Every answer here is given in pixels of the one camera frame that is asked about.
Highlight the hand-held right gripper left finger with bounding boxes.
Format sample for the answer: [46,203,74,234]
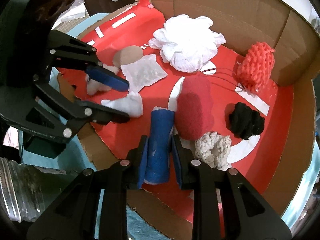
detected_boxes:
[26,135,149,240]

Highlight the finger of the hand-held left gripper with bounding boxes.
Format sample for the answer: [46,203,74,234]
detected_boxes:
[48,30,130,92]
[33,75,130,133]

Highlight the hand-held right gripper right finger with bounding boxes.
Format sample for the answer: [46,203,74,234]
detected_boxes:
[171,135,293,240]

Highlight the blue cloth roll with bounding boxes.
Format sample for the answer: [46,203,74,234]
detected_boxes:
[144,109,175,185]

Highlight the white plush bunny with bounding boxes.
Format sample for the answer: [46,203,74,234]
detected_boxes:
[86,45,144,118]

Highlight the white crochet scrunchie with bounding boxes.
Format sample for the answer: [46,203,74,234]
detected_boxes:
[194,131,232,169]

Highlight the white sachet pouch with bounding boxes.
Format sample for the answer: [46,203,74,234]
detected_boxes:
[121,54,168,92]

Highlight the red fuzzy pouch with cord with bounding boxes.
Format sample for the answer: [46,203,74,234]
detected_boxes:
[174,66,248,140]

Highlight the black crochet scrunchie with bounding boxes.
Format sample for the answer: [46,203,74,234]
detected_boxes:
[225,102,265,140]

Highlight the white mesh bath pouf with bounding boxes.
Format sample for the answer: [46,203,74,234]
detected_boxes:
[149,15,225,73]

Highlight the cardboard box with red lining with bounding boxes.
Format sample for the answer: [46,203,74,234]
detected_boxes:
[56,0,317,225]

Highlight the red knitted mesh ball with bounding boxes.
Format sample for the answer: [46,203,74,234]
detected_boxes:
[236,42,275,95]

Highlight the white paper sheets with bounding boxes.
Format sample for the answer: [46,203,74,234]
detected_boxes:
[57,0,88,28]

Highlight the large glass jar metal lid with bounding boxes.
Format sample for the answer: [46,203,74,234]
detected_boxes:
[0,157,46,223]

